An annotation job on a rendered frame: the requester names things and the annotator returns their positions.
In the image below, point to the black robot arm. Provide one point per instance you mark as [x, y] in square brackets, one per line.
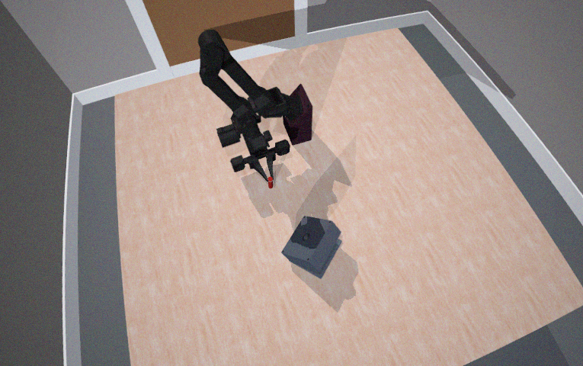
[270, 103]

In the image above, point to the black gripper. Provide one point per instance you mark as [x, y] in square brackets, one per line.
[281, 148]

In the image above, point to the blue-grey sloped panel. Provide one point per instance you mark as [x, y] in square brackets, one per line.
[313, 245]

